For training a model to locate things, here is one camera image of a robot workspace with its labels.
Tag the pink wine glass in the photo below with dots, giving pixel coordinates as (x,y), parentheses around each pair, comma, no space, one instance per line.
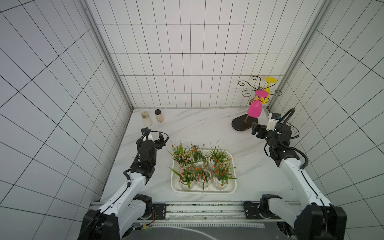
(256,106)

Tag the aluminium mounting rail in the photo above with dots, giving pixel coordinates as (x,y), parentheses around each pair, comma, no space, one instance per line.
(207,211)

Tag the pink flower white pot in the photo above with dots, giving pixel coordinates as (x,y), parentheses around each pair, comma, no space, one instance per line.
(181,156)

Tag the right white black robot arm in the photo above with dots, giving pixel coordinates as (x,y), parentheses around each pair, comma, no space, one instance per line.
(331,228)

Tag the red flower white pot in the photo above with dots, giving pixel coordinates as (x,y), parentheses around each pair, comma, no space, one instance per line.
(198,154)

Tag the white rectangular storage tray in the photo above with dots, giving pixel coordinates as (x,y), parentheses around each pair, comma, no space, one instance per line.
(214,189)

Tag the black lid spice jar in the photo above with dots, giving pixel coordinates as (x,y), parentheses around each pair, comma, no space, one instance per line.
(159,115)

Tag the yellow wine glass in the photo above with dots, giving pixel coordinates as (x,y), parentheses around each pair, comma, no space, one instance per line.
(271,82)

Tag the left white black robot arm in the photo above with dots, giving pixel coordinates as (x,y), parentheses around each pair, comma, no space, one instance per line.
(126,186)

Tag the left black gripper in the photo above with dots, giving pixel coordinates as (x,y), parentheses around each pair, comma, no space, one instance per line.
(160,142)

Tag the black metal glass rack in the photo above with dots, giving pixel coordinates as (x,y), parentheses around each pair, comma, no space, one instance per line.
(245,122)

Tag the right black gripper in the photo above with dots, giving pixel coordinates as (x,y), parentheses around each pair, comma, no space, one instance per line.
(261,129)

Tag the white spice jar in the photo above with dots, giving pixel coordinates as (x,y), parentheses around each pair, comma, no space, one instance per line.
(147,121)

